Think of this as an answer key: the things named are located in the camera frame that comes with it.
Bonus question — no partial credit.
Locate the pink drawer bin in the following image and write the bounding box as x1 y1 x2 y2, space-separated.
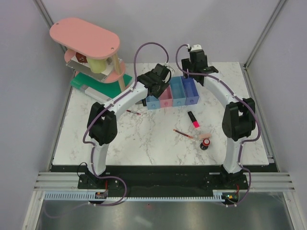
159 86 173 108

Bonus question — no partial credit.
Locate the light blue drawer bin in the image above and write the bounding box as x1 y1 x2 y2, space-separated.
146 96 160 110

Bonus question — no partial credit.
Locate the blue cap black highlighter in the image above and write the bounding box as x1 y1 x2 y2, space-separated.
142 98 147 107

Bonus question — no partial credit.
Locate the purple drawer bin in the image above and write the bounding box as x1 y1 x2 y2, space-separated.
181 76 199 105

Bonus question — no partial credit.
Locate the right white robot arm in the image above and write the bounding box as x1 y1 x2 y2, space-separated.
178 44 261 189

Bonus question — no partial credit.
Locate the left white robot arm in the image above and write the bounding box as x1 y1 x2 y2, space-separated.
83 64 171 188

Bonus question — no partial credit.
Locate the red pen left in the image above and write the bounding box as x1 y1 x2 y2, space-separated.
126 110 142 115

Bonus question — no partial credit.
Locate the red pen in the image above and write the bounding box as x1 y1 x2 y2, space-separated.
126 110 142 115
173 129 199 141

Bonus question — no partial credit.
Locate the pink cap black highlighter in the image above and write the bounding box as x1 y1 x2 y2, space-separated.
188 111 200 128

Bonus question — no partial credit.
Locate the red pen right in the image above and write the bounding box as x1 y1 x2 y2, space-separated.
173 129 199 141

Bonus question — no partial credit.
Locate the cream yellow cylinder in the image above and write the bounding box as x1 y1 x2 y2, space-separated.
87 57 107 73

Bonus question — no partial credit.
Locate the white eraser box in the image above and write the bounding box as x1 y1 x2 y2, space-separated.
84 87 112 103

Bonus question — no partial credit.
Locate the pink eraser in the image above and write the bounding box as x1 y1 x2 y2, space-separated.
198 133 212 139

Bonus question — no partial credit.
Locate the white silver box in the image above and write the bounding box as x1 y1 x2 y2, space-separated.
66 58 123 82

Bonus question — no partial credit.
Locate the red black round stamp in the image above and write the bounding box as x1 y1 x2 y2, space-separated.
200 138 211 150

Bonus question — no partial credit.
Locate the dark red card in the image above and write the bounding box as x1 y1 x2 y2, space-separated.
75 52 88 63

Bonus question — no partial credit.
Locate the pink tiered shelf stand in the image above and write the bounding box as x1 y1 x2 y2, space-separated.
49 17 127 92

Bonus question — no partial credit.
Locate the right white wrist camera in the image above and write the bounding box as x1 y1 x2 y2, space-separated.
187 44 202 52

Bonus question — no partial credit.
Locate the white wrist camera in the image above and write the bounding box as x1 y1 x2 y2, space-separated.
187 44 202 52
166 65 175 75

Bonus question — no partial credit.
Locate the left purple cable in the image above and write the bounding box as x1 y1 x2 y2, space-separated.
43 42 169 219

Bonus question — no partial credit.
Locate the purple cable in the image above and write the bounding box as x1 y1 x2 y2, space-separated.
43 42 169 219
176 43 262 208

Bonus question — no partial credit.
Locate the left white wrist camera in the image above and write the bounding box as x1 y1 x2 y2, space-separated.
166 65 175 75

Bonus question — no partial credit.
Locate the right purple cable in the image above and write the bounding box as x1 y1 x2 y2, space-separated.
176 43 262 208

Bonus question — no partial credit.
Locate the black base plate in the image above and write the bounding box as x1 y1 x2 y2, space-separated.
78 166 248 196

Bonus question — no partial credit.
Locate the light blue cable duct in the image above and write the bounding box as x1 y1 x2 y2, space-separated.
44 190 237 202

